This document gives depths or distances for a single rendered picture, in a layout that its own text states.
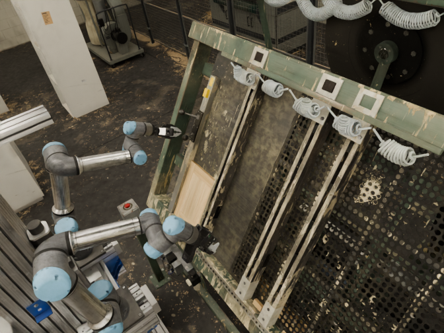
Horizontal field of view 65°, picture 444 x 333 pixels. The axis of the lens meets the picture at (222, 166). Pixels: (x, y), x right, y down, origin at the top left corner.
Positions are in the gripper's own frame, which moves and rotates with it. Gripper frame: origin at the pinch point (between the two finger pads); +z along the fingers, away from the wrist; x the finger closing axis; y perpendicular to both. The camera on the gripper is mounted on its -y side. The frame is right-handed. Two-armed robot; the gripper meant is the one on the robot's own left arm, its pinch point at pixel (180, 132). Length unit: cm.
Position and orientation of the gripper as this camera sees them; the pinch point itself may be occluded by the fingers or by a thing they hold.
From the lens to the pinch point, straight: 217.9
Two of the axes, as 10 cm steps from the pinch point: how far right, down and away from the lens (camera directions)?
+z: 7.4, 0.1, 6.7
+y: -6.6, -1.5, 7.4
